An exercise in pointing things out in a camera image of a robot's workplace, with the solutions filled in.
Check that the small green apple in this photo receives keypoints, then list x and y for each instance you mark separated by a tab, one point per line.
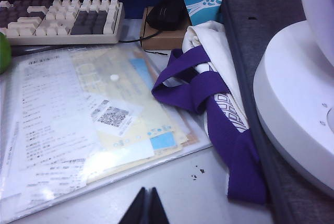
4	51

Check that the black computer mouse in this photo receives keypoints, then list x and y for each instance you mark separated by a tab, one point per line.
164	12

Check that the grey felt sleeve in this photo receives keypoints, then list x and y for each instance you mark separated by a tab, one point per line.
261	38

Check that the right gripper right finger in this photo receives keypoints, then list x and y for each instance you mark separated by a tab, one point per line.
156	208

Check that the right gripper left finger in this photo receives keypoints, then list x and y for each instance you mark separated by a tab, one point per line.
139	208

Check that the brown cardboard box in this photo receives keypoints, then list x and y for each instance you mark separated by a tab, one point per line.
167	38

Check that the clear document folder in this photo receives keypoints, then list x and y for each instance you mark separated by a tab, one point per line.
78	130

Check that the beige and grey keyboard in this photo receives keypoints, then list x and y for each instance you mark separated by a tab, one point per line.
65	20

